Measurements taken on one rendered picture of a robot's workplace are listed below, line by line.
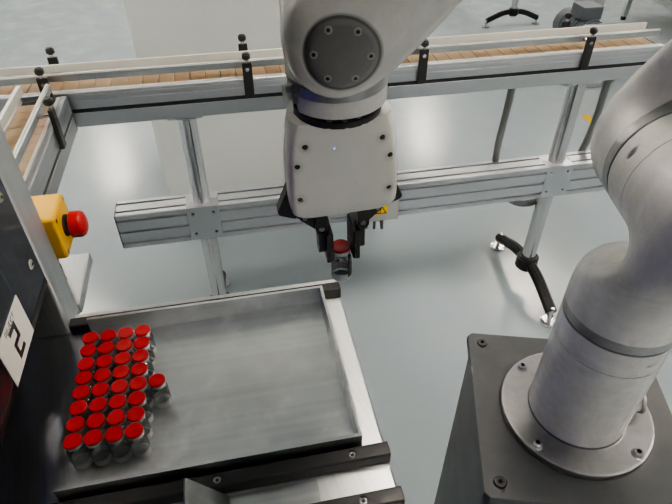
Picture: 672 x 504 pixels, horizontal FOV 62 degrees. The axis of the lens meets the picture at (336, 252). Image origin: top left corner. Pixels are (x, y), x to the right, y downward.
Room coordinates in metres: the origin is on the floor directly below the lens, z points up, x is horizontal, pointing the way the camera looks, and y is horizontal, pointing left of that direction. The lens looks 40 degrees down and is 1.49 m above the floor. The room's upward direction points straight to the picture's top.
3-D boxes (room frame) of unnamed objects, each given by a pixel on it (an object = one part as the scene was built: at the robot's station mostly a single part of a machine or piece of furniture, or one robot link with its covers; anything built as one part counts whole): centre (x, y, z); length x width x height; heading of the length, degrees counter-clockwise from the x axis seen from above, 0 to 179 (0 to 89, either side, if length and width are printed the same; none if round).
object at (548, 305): (1.61, -0.73, 0.07); 0.50 x 0.08 x 0.14; 12
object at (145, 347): (0.44, 0.25, 0.90); 0.18 x 0.02 x 0.05; 12
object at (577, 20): (1.84, -0.81, 0.90); 0.28 x 0.12 x 0.14; 12
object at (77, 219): (0.67, 0.39, 0.99); 0.04 x 0.04 x 0.04; 12
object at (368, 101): (0.44, 0.00, 1.30); 0.09 x 0.08 x 0.03; 102
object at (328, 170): (0.45, 0.00, 1.24); 0.10 x 0.08 x 0.11; 102
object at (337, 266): (0.46, -0.01, 1.10); 0.02 x 0.02 x 0.04
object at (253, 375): (0.46, 0.16, 0.90); 0.34 x 0.26 x 0.04; 102
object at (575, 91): (1.61, -0.73, 0.46); 0.09 x 0.09 x 0.77; 12
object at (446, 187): (1.49, -0.14, 0.49); 1.60 x 0.08 x 0.12; 102
